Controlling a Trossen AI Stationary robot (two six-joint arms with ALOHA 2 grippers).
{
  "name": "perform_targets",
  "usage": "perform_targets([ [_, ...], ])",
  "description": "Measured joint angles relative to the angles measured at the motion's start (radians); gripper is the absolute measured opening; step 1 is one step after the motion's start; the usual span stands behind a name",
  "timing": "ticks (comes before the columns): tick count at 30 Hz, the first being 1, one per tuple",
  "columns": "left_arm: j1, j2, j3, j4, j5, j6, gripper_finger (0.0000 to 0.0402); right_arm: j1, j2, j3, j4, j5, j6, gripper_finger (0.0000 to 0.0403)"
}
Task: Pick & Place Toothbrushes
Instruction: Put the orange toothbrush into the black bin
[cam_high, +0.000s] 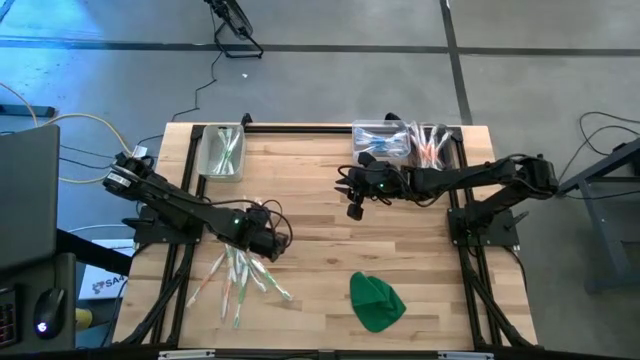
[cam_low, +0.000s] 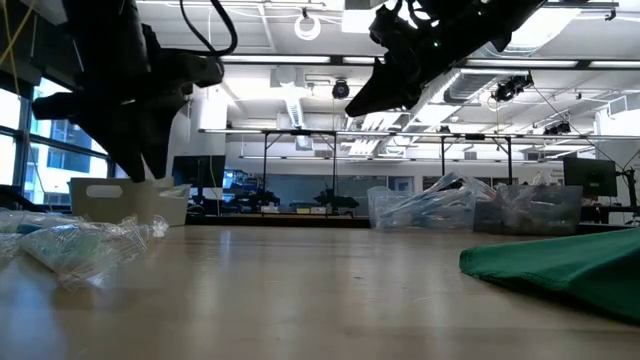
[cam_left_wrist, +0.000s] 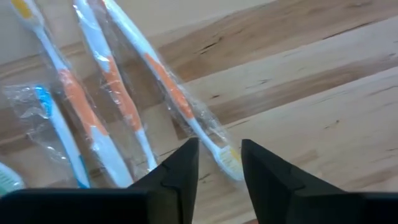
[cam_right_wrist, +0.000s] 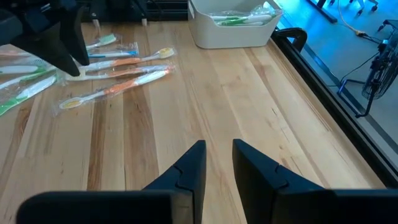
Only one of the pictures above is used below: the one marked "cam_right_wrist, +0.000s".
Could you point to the black standing desk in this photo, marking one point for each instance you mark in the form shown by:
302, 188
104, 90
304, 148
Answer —
323, 12

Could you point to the black floor fan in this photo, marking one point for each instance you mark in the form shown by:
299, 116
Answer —
382, 68

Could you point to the grey rolling office chair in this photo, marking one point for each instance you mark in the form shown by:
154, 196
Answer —
360, 4

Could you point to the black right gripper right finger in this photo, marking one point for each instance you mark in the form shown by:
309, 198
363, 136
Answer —
295, 205

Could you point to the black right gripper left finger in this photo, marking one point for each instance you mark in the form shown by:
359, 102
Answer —
124, 205

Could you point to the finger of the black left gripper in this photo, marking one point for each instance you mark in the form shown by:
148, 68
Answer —
77, 34
53, 46

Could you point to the black frame clamp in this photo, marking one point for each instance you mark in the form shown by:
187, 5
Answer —
300, 34

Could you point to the frosted white plastic bin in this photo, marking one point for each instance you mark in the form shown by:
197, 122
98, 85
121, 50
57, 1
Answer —
230, 35

